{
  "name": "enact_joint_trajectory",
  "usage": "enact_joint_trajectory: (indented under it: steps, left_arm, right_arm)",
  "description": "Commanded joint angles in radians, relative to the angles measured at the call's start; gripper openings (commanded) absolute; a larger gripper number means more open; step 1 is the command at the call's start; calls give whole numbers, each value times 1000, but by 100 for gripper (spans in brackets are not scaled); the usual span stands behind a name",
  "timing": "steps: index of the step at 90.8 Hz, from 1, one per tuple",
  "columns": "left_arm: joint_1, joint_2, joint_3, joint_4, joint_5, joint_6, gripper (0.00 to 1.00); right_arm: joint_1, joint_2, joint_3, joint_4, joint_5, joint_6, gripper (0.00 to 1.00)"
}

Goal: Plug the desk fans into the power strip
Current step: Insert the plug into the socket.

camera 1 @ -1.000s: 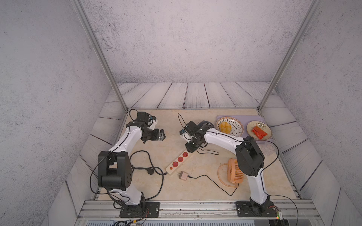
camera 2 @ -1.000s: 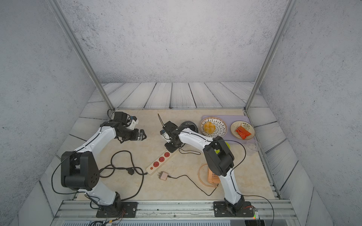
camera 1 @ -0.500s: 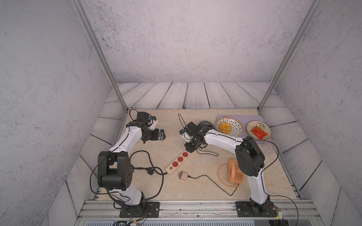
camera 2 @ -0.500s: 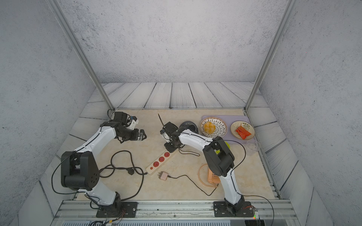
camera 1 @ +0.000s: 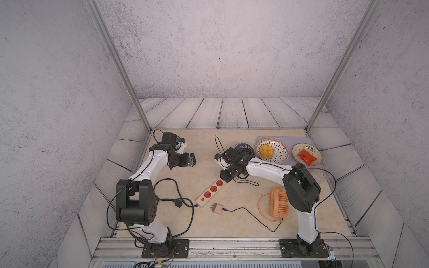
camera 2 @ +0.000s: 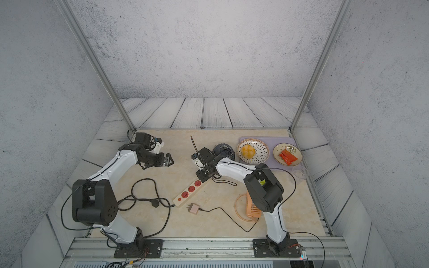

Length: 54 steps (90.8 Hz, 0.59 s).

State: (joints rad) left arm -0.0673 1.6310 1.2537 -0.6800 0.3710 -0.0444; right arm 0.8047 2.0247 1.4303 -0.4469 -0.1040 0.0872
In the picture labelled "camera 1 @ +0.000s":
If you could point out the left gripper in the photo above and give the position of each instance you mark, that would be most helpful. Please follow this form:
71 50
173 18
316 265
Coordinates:
184 162

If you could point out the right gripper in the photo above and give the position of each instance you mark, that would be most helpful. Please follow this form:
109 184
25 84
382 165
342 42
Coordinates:
222 176

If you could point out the dark grey desk fan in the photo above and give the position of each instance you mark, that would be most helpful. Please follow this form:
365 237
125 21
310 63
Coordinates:
246 149

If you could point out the white red power strip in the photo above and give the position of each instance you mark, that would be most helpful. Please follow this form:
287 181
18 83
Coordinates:
210 192

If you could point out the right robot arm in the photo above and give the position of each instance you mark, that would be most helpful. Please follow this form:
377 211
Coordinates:
302 190

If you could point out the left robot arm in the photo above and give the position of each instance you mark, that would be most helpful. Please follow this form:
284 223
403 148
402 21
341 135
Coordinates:
136 204

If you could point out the pink USB power adapter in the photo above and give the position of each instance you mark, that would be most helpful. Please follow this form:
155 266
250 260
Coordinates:
217 208

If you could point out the orange desk fan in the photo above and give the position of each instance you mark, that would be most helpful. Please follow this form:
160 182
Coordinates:
278 205

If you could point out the knotted bread roll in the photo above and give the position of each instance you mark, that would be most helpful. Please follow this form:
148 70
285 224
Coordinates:
266 151

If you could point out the beige plate with leaf pattern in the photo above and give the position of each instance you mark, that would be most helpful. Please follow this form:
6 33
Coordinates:
314 151

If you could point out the red snack packet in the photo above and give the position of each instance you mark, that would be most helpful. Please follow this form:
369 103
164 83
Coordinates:
307 157

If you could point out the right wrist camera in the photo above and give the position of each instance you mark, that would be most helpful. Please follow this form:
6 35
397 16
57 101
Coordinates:
222 160

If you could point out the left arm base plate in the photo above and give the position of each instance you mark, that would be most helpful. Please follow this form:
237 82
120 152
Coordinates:
176 248

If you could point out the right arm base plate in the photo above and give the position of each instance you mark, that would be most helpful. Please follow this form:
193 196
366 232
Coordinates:
297 248

